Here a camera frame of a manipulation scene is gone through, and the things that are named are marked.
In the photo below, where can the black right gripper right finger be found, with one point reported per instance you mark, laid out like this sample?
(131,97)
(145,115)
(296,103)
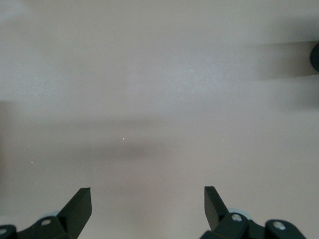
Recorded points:
(214,211)

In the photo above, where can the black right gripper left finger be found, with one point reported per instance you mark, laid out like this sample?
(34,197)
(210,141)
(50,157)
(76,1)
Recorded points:
(77,211)

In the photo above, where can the black round object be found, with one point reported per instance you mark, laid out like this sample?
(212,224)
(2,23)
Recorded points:
(316,57)

